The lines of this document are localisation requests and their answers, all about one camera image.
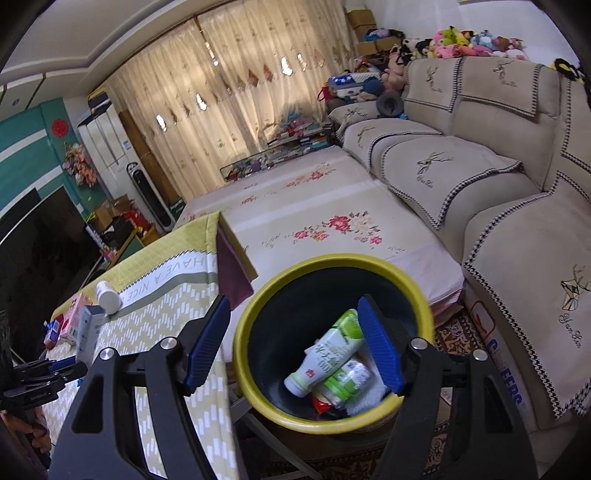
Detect clear green plastic cup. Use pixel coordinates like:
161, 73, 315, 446
312, 357, 372, 410

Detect green white drink bottle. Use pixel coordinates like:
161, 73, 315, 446
283, 309, 365, 398

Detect pink strawberry milk carton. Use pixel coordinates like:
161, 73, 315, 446
59, 292, 92, 346

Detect red snack wrapper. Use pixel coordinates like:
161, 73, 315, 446
311, 393, 334, 420

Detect white pill bottle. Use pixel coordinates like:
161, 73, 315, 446
95, 280, 122, 316

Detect yellow rimmed trash bin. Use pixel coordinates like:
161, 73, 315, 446
232, 253, 434, 435

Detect person left hand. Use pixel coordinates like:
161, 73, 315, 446
1, 406, 52, 455

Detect yellow patterned tablecloth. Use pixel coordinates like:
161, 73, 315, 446
41, 210, 260, 480

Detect blue tissue pack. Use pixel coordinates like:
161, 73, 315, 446
43, 316, 63, 350

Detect black television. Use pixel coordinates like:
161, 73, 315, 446
1, 187, 101, 361

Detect floral bed sheet platform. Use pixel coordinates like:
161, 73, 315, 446
172, 144, 465, 319

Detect black tower fan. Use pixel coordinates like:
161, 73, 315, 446
126, 162, 175, 232

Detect beige sofa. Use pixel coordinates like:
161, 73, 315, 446
331, 57, 590, 472

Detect artificial flower decoration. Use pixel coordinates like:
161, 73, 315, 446
62, 142, 98, 188

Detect beige curtains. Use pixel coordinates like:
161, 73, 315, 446
102, 1, 355, 200

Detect pile of plush toys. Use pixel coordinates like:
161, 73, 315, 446
360, 26, 528, 92

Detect cardboard boxes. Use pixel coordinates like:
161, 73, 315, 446
346, 9, 406, 57

